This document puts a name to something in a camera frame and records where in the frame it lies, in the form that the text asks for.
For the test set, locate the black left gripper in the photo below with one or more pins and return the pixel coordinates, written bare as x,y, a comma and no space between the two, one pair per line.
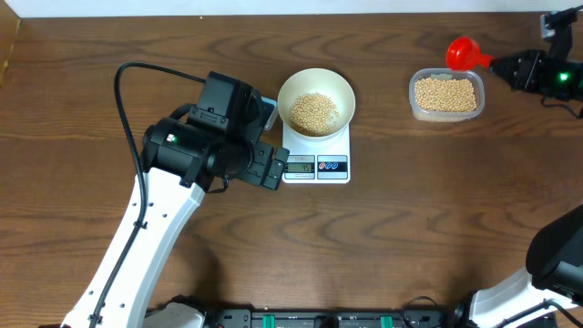
257,173

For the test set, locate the red plastic measuring scoop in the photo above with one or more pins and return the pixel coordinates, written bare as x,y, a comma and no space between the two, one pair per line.
464,54

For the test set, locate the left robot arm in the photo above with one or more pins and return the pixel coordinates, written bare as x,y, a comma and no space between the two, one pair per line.
218,137

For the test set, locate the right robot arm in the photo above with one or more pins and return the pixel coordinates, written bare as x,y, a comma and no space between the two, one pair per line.
552,277

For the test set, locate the white digital kitchen scale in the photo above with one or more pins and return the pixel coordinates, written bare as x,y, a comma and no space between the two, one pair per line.
317,160

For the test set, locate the pile of beans in bowl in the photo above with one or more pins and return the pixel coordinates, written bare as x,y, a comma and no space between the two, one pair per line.
314,115

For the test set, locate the white ceramic bowl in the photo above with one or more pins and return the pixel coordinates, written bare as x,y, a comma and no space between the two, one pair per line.
318,80

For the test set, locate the clear plastic container of beans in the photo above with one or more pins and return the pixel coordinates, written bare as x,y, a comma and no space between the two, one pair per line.
447,96

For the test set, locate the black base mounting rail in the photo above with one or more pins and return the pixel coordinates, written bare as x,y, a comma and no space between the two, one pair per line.
239,318

